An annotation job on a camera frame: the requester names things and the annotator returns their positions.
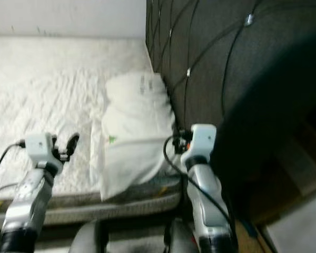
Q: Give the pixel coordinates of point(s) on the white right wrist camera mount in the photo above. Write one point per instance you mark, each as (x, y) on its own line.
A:
(201, 141)

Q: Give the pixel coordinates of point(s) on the white pillow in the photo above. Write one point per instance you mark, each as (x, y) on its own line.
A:
(137, 137)

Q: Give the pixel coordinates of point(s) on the robot left leg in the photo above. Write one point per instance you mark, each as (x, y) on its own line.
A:
(87, 240)

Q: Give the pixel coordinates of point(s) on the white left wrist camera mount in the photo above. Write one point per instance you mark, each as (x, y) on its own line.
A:
(39, 149)

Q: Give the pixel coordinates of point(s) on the dark tufted headboard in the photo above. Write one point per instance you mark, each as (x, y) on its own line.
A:
(231, 63)

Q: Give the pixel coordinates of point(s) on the white patterned mattress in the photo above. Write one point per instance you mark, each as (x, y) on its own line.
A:
(47, 105)

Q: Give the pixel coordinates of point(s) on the robot leg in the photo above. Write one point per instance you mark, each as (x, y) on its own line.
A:
(87, 240)
(181, 240)

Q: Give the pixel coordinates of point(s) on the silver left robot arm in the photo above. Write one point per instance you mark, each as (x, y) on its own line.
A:
(29, 205)

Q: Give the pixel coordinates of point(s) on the robot right leg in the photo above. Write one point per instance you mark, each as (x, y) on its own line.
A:
(181, 240)

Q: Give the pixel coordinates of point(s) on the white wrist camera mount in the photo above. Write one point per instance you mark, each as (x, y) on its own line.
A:
(201, 141)
(39, 149)

